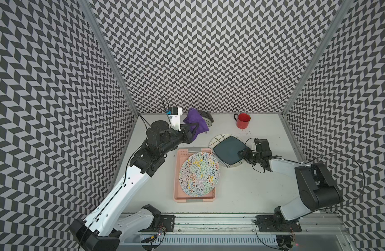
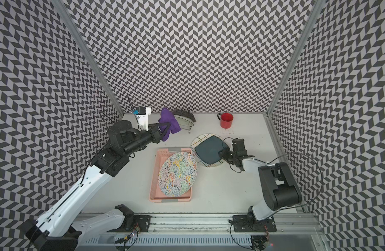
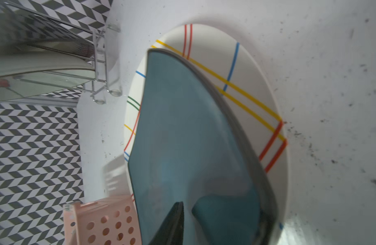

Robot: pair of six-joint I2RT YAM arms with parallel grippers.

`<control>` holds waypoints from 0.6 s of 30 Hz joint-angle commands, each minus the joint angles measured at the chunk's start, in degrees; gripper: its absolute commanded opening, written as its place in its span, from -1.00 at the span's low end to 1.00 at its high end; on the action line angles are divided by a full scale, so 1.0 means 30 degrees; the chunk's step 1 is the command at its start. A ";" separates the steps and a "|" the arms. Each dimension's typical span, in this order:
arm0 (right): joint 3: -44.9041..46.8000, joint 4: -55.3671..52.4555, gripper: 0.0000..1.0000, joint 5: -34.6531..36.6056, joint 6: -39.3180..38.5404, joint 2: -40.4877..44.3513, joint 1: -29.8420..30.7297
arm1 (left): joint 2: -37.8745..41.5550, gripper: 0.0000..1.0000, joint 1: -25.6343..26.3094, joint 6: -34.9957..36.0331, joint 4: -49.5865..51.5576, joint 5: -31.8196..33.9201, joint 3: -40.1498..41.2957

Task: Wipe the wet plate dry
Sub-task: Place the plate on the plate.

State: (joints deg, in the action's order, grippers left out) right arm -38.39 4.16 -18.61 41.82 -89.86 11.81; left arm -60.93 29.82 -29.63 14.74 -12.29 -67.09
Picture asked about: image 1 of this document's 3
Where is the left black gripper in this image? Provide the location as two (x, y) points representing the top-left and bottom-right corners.
(159, 122), (198, 155)

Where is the purple cloth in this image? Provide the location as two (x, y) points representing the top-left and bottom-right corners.
(183, 108), (209, 141)

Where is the dark teal square plate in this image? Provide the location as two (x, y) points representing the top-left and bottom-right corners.
(212, 135), (249, 166)

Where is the white plaid striped plate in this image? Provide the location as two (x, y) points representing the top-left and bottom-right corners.
(208, 133), (249, 168)

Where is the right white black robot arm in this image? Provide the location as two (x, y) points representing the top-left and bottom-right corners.
(238, 139), (343, 227)

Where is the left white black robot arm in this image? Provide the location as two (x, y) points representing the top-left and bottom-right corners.
(69, 120), (199, 251)

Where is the colourful speckled round plate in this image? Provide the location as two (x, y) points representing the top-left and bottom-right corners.
(178, 152), (220, 197)

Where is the red mug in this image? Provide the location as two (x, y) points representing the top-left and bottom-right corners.
(233, 113), (251, 129)

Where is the pink plastic tray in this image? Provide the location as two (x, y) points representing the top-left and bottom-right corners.
(173, 147), (216, 203)

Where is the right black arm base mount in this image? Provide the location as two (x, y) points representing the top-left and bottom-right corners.
(254, 215), (302, 233)

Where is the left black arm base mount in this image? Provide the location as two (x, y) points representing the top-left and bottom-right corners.
(140, 204), (176, 232)

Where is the aluminium front rail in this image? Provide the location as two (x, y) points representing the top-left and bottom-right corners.
(163, 213), (348, 235)

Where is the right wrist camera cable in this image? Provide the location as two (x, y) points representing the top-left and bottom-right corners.
(305, 152), (366, 201)

